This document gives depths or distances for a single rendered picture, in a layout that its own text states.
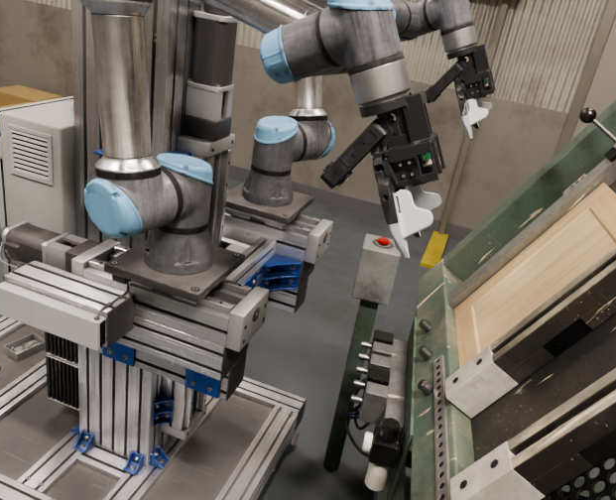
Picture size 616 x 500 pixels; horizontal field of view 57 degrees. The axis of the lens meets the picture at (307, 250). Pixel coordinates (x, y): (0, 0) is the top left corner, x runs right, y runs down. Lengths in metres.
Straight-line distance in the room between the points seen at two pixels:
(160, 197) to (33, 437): 1.17
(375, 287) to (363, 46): 1.14
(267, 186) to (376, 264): 0.42
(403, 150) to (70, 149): 0.96
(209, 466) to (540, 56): 3.40
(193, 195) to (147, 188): 0.12
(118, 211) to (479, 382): 0.75
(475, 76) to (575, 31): 2.94
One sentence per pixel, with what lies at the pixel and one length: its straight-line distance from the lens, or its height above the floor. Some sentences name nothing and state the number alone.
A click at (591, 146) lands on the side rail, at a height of 1.35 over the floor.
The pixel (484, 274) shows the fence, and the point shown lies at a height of 1.01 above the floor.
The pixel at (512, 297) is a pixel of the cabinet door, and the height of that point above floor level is 1.04.
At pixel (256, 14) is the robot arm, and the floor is 1.57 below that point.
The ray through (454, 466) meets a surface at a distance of 1.11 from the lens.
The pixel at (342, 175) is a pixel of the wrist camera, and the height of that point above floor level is 1.40.
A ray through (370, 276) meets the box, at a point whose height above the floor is 0.84.
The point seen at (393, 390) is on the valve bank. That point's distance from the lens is 1.49.
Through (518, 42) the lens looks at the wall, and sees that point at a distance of 4.32.
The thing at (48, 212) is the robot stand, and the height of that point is 1.00.
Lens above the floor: 1.63
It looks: 25 degrees down
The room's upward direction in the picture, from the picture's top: 10 degrees clockwise
